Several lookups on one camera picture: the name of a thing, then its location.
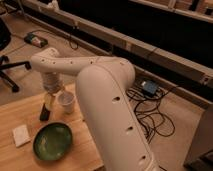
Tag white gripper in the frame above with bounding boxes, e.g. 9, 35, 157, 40
41, 73, 63, 111

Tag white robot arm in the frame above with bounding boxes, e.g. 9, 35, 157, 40
30, 48, 160, 171

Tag green ceramic bowl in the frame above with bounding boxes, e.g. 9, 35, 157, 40
33, 122, 73, 161

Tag black remote control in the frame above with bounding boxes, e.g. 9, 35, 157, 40
39, 105, 51, 121

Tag white folded cloth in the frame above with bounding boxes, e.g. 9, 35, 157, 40
12, 125, 30, 147

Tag green box on floor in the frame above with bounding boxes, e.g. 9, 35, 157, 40
24, 33, 48, 48

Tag black office chair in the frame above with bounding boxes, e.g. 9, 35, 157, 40
0, 18, 31, 93

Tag blue power adapter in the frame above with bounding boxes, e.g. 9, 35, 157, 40
141, 80, 159, 97

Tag black tangled cables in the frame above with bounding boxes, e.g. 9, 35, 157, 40
125, 76, 177, 144

